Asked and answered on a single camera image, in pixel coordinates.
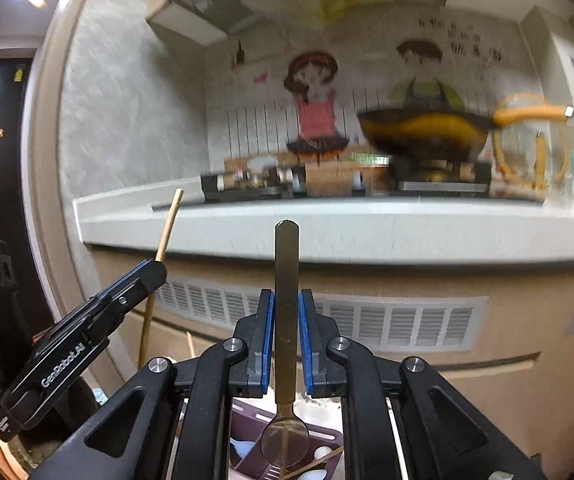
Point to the gas stove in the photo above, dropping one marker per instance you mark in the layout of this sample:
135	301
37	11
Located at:
417	180

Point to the dark wok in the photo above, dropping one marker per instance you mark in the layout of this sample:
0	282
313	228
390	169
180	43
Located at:
427	132

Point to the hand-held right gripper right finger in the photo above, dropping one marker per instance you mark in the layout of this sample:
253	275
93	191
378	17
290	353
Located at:
306	345

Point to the cartoon wall poster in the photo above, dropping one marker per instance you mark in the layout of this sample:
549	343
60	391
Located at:
317	90

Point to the glass jar with yellow lid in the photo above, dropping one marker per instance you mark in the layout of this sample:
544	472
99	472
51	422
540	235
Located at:
532	145

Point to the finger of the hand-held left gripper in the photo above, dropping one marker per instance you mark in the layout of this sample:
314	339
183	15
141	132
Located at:
142	282
117	282

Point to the long cabinet vent grille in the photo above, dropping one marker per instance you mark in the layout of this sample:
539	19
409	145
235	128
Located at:
407	320

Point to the gold metal spoon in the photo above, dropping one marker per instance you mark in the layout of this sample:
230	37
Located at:
287	285

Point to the purple utensil holder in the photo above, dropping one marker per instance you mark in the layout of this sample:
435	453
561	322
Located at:
247	420

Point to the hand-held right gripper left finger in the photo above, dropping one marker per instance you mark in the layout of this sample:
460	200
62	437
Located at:
267	345

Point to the range hood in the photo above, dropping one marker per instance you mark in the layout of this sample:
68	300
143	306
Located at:
202	0

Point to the white kitchen counter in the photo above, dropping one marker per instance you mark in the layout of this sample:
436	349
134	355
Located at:
367	225

